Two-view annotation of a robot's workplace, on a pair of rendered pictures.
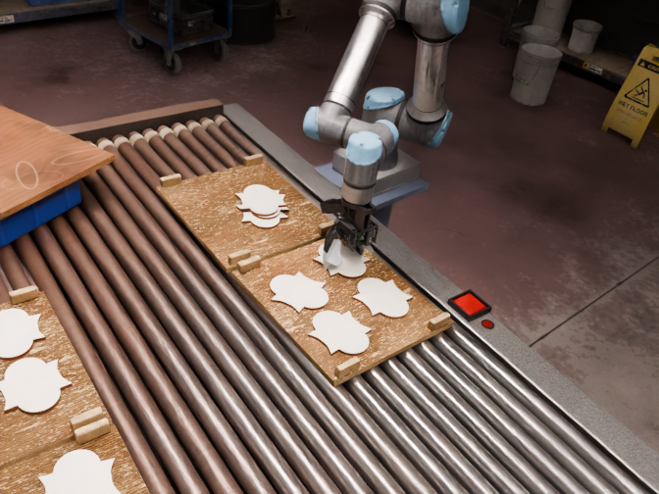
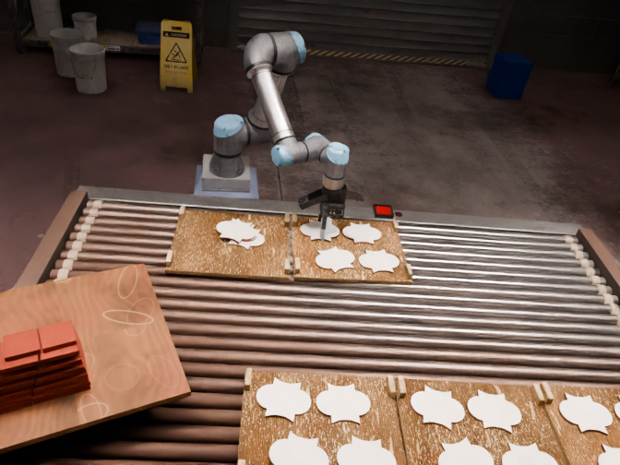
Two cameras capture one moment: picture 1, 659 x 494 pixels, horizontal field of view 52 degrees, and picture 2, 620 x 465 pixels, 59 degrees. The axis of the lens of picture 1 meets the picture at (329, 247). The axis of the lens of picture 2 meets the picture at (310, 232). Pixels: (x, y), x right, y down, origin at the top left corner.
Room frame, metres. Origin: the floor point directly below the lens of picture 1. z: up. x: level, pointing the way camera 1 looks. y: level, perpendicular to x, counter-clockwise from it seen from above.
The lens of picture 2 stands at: (0.45, 1.38, 2.16)
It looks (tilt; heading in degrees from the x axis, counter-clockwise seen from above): 37 degrees down; 303
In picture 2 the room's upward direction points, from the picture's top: 8 degrees clockwise
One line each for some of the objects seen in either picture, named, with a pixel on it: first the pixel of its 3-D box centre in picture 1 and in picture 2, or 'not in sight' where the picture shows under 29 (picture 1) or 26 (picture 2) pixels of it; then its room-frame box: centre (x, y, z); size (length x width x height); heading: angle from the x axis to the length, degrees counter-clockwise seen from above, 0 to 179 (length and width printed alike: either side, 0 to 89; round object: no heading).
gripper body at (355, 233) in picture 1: (355, 220); (332, 199); (1.31, -0.05, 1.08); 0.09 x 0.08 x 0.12; 41
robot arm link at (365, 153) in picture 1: (363, 159); (336, 160); (1.32, -0.05, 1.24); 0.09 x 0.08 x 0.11; 161
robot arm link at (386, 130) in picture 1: (371, 140); (315, 149); (1.42, -0.07, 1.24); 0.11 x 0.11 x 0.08; 71
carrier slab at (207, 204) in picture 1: (246, 210); (232, 243); (1.52, 0.24, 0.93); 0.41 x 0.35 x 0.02; 40
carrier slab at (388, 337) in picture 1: (340, 298); (348, 248); (1.21, -0.04, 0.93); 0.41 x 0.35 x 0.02; 41
